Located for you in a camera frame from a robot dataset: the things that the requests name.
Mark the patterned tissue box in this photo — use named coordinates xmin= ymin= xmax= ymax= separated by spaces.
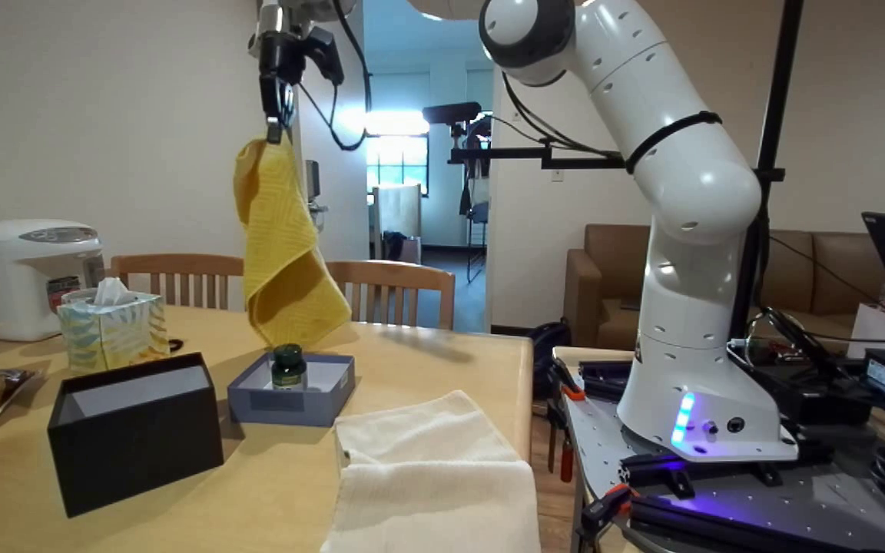
xmin=55 ymin=273 xmax=173 ymax=374

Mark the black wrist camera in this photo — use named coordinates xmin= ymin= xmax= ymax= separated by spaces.
xmin=302 ymin=27 xmax=346 ymax=86

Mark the black rectangular box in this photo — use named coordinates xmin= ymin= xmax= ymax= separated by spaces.
xmin=46 ymin=351 xmax=227 ymax=521

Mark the blue-grey shallow box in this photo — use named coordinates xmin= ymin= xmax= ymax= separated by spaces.
xmin=225 ymin=351 xmax=359 ymax=432

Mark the white electric water boiler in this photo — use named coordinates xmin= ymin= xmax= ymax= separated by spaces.
xmin=0 ymin=216 xmax=110 ymax=344

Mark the black camera on boom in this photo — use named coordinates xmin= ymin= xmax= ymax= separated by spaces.
xmin=421 ymin=100 xmax=494 ymax=141

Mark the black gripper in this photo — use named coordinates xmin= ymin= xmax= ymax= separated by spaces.
xmin=256 ymin=27 xmax=308 ymax=146

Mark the metal robot mounting plate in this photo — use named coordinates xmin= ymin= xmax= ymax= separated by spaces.
xmin=562 ymin=357 xmax=885 ymax=553

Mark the yellow towel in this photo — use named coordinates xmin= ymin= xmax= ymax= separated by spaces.
xmin=230 ymin=135 xmax=356 ymax=351

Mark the small green-capped bottle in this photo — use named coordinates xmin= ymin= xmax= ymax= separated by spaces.
xmin=267 ymin=344 xmax=311 ymax=394

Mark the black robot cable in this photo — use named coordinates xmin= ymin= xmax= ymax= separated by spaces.
xmin=296 ymin=0 xmax=377 ymax=154

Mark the orange black clamp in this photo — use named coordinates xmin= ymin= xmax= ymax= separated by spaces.
xmin=578 ymin=481 xmax=638 ymax=540
xmin=554 ymin=363 xmax=592 ymax=405
xmin=558 ymin=438 xmax=579 ymax=486

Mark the white folded towel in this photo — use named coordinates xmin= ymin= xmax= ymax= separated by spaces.
xmin=315 ymin=389 xmax=547 ymax=553

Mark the black stand pole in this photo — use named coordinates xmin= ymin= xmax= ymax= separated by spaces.
xmin=727 ymin=0 xmax=807 ymax=341

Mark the brown sofa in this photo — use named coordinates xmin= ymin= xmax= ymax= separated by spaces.
xmin=562 ymin=222 xmax=885 ymax=357

